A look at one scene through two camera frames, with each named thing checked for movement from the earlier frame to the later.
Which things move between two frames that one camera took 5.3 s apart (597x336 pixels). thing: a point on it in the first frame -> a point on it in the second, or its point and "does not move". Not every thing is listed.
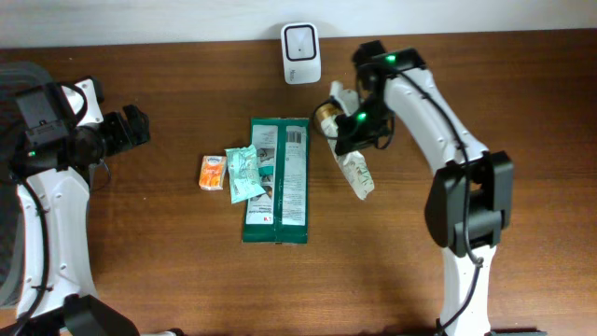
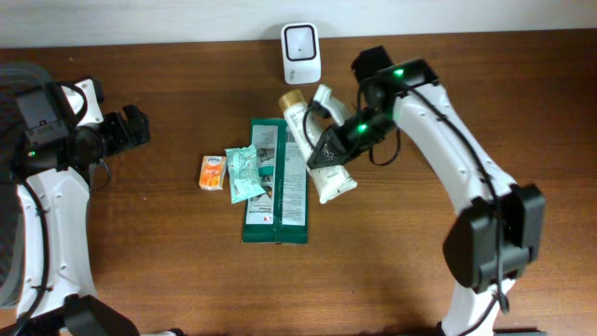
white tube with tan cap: (353, 165) -> (308, 129)
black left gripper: (115, 122) does not move
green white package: (280, 216) does not move
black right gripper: (346, 136) does not move
